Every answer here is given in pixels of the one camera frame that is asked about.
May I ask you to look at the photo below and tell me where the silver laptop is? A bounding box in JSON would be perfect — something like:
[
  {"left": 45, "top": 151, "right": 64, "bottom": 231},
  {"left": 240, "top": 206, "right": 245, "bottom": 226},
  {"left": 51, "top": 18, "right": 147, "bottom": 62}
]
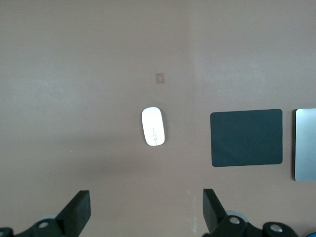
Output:
[{"left": 294, "top": 108, "right": 316, "bottom": 182}]

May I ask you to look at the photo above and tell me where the white computer mouse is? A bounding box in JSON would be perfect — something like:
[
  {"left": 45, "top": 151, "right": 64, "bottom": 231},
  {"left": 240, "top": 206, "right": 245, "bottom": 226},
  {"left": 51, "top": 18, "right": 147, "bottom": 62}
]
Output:
[{"left": 141, "top": 106, "right": 165, "bottom": 147}]

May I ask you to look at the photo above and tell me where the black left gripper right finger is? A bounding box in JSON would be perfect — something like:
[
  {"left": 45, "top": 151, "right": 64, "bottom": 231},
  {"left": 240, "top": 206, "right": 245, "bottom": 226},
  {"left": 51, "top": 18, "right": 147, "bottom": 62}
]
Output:
[{"left": 202, "top": 189, "right": 298, "bottom": 237}]

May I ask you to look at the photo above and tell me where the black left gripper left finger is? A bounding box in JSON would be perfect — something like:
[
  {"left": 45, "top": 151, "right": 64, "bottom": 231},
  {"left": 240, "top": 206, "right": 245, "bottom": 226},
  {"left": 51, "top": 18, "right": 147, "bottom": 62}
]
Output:
[{"left": 0, "top": 190, "right": 91, "bottom": 237}]

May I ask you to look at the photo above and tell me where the black mouse pad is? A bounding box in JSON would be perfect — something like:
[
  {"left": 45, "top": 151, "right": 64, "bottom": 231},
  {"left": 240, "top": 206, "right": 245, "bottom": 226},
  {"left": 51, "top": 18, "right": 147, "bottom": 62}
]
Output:
[{"left": 210, "top": 109, "right": 283, "bottom": 168}]

